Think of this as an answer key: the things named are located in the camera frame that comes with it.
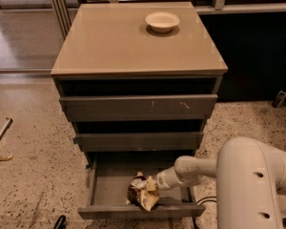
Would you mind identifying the grey middle drawer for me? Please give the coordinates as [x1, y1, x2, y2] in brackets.
[74, 132, 203, 153]

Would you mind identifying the metal window frame post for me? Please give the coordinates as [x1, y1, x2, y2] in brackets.
[51, 0, 72, 38]

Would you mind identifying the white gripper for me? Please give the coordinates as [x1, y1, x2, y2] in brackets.
[145, 167, 187, 192]

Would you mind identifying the black floor cable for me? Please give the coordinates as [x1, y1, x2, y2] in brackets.
[192, 196, 217, 229]

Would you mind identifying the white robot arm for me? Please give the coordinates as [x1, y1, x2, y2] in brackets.
[155, 136, 286, 229]

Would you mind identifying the grey drawer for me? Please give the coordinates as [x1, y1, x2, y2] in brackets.
[59, 94, 217, 122]
[78, 156, 205, 219]
[74, 132, 203, 153]

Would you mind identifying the white paper bowl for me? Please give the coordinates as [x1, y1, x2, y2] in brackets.
[145, 11, 180, 33]

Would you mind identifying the small grey floor device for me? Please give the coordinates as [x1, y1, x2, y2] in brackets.
[272, 91, 286, 108]

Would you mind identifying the grey drawer cabinet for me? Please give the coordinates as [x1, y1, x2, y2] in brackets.
[51, 1, 229, 164]

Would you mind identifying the metal stand leg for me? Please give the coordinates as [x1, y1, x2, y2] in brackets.
[0, 117, 13, 162]

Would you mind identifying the grey top drawer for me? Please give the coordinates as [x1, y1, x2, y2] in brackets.
[59, 94, 217, 122]

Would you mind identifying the brown chip bag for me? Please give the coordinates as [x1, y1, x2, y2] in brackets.
[126, 172, 159, 212]

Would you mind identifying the grey bottom drawer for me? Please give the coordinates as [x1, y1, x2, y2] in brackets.
[78, 156, 205, 219]

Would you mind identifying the black object bottom edge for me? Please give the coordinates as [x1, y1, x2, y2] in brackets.
[53, 215, 67, 229]

